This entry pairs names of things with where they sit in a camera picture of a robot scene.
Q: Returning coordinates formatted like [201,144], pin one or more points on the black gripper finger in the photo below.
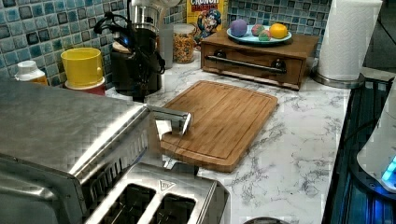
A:
[139,91]

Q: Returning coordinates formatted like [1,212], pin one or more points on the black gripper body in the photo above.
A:
[142,44]

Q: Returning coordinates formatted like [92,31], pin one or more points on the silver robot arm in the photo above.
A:
[147,14]

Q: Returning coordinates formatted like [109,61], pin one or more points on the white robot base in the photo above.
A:
[372,160]

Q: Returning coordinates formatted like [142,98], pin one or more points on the stainless steel toaster oven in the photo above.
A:
[62,151]

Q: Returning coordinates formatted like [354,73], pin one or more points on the black canister with wooden lid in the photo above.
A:
[124,73]

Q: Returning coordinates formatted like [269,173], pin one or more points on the grey tall cup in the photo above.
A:
[166,35]

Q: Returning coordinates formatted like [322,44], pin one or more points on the red white container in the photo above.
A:
[98,88]

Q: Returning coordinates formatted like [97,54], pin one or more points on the glass jar with cereal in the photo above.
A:
[183,43]

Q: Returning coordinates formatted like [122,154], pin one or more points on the yellow plastic cup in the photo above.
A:
[83,66]

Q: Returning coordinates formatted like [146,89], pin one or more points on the cereal box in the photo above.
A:
[207,16]

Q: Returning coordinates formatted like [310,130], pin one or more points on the bamboo cutting board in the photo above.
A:
[225,121]

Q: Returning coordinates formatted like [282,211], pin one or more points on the purple toy fruit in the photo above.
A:
[238,27]

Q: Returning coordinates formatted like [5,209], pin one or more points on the stainless steel two-slot toaster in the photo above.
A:
[147,194]

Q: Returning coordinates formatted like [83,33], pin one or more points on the light blue plate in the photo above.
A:
[249,38]

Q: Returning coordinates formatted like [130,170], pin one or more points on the white capped bottle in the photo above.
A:
[29,72]

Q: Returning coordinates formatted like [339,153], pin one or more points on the red green toy fruit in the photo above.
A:
[257,29]

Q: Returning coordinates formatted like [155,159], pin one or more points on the pink green toy fruit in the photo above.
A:
[264,35]

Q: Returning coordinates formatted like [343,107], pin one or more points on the yellow toy lemon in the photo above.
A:
[278,30]

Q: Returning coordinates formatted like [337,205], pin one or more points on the wooden drawer box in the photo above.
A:
[279,63]

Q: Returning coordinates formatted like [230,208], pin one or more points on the dark round object bottom edge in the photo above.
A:
[265,220]

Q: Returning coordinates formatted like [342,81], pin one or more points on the white paper towel roll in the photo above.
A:
[348,33]

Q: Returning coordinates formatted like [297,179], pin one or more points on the metal paper towel holder base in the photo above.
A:
[338,84]

